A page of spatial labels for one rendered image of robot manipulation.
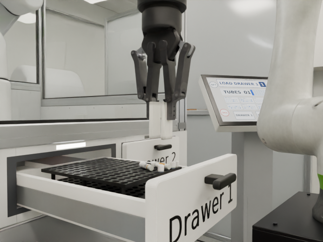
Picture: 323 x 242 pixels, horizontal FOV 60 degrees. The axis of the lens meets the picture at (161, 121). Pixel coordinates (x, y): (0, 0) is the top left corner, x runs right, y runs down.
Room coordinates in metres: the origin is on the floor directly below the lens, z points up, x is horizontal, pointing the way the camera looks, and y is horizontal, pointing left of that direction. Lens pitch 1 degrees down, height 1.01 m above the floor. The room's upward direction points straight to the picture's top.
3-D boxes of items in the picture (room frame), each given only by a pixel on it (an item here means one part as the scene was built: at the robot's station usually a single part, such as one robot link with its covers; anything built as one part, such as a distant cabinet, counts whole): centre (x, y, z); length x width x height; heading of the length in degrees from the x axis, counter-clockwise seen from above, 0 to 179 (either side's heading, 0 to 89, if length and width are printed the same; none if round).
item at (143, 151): (0.90, 0.02, 0.87); 0.29 x 0.02 x 0.11; 146
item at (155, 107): (0.54, 0.01, 1.00); 0.03 x 0.01 x 0.07; 147
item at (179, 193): (0.46, -0.07, 0.87); 0.29 x 0.02 x 0.11; 146
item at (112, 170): (0.57, 0.10, 0.87); 0.22 x 0.18 x 0.06; 56
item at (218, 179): (0.44, -0.09, 0.91); 0.07 x 0.04 x 0.01; 146
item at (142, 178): (0.51, 0.01, 0.90); 0.18 x 0.02 x 0.01; 146
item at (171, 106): (0.51, -0.03, 1.02); 0.03 x 0.01 x 0.05; 57
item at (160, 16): (0.53, 0.00, 1.15); 0.08 x 0.07 x 0.09; 57
